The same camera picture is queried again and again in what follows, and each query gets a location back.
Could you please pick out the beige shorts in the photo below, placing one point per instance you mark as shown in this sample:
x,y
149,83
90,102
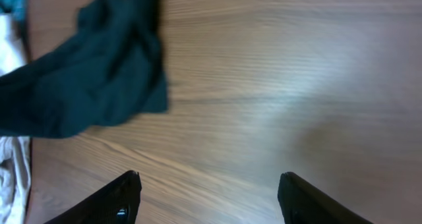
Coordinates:
x,y
15,149

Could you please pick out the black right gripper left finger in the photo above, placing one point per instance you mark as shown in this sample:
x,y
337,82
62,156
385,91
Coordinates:
x,y
116,203

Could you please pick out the blue denim jeans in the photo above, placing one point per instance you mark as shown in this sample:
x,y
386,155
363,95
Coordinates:
x,y
15,7

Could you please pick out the black t-shirt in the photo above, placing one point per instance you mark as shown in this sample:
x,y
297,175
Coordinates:
x,y
110,70

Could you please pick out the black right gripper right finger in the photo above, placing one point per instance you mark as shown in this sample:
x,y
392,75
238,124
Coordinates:
x,y
303,203

